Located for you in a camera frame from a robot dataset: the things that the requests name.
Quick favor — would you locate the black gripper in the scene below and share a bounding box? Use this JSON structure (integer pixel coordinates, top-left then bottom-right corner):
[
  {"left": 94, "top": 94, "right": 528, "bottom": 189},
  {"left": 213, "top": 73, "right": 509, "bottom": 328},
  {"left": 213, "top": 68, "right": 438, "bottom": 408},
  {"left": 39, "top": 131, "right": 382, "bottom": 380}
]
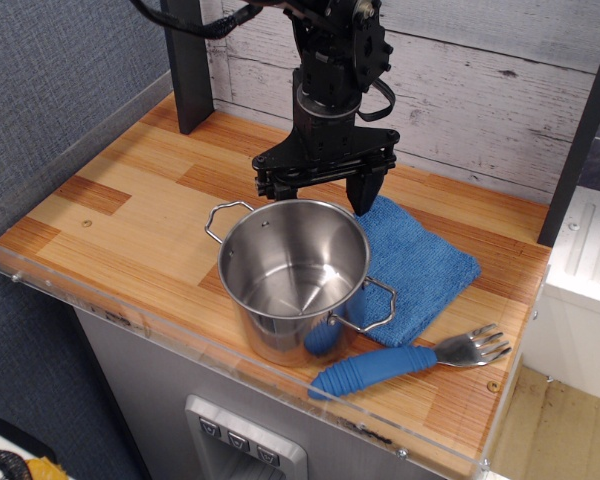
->
[{"left": 252, "top": 97, "right": 399, "bottom": 216}]

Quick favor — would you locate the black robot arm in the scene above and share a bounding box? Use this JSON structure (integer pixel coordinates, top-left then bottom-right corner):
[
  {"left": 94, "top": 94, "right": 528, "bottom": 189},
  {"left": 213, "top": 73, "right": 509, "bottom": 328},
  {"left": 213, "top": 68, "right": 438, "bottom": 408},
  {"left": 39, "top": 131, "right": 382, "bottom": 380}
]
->
[{"left": 252, "top": 1, "right": 400, "bottom": 216}]

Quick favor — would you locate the stainless steel pot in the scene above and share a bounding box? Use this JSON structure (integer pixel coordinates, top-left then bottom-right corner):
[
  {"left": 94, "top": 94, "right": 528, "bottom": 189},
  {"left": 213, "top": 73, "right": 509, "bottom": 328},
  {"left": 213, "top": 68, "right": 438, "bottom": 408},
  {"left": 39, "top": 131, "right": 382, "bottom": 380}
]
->
[{"left": 205, "top": 199, "right": 397, "bottom": 367}]

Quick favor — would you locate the blue folded cloth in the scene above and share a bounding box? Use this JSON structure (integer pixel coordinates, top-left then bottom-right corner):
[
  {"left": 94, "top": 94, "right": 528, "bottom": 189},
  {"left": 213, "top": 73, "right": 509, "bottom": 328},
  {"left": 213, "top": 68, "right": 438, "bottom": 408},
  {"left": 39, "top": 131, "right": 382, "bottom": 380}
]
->
[{"left": 357, "top": 196, "right": 481, "bottom": 347}]

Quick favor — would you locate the grey cabinet with button panel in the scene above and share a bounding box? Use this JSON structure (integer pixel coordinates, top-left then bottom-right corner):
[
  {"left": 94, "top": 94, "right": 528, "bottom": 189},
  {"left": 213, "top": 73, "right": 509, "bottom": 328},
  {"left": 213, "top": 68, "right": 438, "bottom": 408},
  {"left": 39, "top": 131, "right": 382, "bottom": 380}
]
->
[{"left": 77, "top": 311, "right": 437, "bottom": 479}]

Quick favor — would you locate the clear acrylic table guard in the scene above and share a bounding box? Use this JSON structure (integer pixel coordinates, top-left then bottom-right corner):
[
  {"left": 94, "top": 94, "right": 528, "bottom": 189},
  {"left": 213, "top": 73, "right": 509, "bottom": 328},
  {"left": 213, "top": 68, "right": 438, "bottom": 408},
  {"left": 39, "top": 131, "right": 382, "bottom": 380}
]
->
[{"left": 0, "top": 69, "right": 551, "bottom": 480}]

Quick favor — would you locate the yellow taped object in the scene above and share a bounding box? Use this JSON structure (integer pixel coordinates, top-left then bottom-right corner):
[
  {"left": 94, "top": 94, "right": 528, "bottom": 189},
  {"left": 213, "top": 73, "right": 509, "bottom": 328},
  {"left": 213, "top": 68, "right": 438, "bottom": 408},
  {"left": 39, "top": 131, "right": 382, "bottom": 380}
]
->
[{"left": 25, "top": 457, "right": 70, "bottom": 480}]

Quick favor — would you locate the left black vertical post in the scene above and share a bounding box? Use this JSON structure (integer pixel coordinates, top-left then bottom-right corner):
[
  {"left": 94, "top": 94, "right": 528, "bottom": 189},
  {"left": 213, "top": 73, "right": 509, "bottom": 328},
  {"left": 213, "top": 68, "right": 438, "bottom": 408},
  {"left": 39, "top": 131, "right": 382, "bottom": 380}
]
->
[{"left": 165, "top": 28, "right": 214, "bottom": 135}]

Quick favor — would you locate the black vertical post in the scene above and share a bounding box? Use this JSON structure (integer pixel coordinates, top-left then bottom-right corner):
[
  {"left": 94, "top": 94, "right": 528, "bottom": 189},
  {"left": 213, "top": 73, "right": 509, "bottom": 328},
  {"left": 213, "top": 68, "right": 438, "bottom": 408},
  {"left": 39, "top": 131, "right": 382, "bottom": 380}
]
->
[
  {"left": 537, "top": 64, "right": 600, "bottom": 247},
  {"left": 165, "top": 28, "right": 214, "bottom": 135}
]

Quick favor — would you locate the black sleeved cable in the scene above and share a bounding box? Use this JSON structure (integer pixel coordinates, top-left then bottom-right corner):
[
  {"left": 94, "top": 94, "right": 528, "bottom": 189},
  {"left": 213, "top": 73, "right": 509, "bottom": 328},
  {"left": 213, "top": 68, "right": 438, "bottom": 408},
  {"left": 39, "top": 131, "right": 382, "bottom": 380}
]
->
[{"left": 129, "top": 0, "right": 264, "bottom": 40}]

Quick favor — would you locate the blue handled metal fork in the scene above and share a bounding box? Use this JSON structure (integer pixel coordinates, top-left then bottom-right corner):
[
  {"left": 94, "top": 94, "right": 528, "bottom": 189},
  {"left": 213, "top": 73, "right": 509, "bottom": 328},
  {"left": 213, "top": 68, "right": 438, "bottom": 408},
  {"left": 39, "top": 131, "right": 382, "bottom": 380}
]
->
[{"left": 308, "top": 324, "right": 512, "bottom": 400}]

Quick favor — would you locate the right black vertical post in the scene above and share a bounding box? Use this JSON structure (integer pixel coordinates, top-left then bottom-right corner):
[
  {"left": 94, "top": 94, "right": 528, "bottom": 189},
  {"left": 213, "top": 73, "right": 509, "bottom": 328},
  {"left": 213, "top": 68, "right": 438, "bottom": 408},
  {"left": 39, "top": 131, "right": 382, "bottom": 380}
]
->
[{"left": 537, "top": 64, "right": 600, "bottom": 247}]

